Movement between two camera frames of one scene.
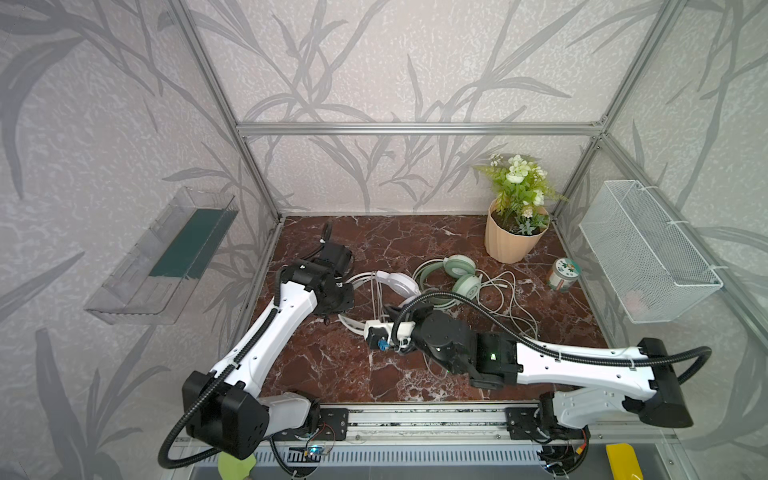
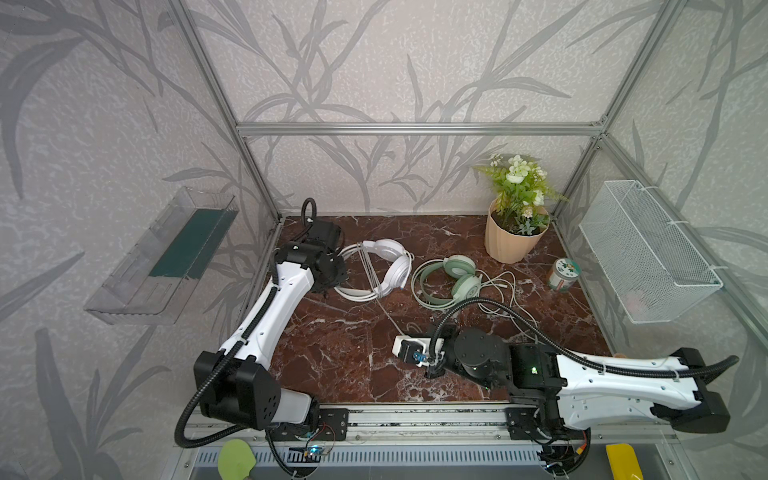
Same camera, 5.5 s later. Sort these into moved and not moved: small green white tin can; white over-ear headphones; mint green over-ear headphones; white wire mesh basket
Moved: white over-ear headphones
Not moved: mint green over-ear headphones; white wire mesh basket; small green white tin can
